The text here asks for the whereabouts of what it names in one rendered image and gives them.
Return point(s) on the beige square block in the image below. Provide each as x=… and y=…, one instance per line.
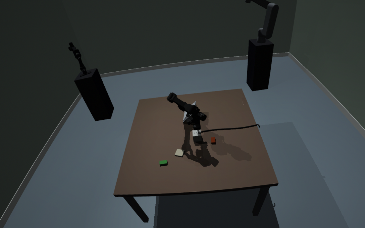
x=179, y=152

